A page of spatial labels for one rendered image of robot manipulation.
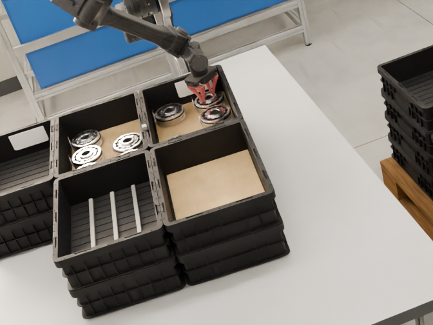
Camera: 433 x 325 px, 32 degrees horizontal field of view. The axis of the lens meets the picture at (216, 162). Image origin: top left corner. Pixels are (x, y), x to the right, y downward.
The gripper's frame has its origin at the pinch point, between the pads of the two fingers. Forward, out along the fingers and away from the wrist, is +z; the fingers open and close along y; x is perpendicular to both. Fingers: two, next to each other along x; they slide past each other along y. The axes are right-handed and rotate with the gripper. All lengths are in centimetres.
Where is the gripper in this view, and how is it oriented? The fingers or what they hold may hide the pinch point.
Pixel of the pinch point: (207, 96)
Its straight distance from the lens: 255.1
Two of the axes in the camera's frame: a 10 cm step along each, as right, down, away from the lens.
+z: 2.8, 7.9, 5.4
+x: -7.3, -1.9, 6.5
